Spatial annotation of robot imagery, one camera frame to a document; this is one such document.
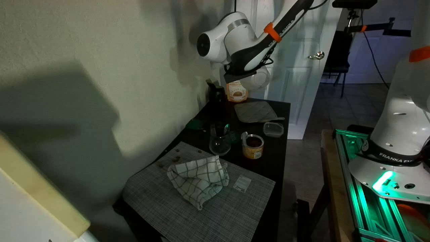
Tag wooden robot cart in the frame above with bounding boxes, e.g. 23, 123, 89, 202
304, 130, 430, 242

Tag small paper card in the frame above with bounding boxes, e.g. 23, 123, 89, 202
232, 177, 251, 193

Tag clear square plastic container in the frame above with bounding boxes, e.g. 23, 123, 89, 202
263, 123, 285, 138

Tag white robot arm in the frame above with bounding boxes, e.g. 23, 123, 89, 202
196, 0, 314, 84

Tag camera tripod stand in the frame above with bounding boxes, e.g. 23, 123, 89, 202
324, 0, 412, 99

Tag checkered dish towel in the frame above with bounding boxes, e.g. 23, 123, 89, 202
167, 157, 230, 212

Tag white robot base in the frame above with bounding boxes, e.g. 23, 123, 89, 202
348, 46, 430, 205

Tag clear plastic measuring jug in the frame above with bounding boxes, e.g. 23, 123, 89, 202
208, 123, 231, 157

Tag dark glass bottle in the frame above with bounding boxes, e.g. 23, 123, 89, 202
207, 80, 224, 104

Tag black side table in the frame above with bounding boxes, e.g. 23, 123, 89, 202
114, 100, 289, 242

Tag grey quilted pot holder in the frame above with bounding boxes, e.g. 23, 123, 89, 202
234, 101, 282, 124

